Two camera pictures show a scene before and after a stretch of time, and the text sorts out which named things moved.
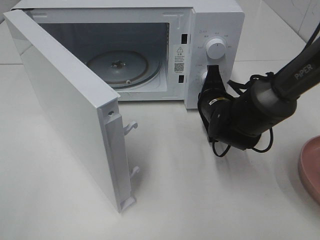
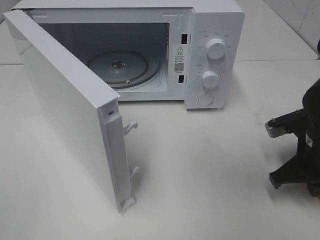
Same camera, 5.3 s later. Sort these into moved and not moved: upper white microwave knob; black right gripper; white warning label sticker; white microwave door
Moved: black right gripper
Not moved: white warning label sticker; upper white microwave knob; white microwave door
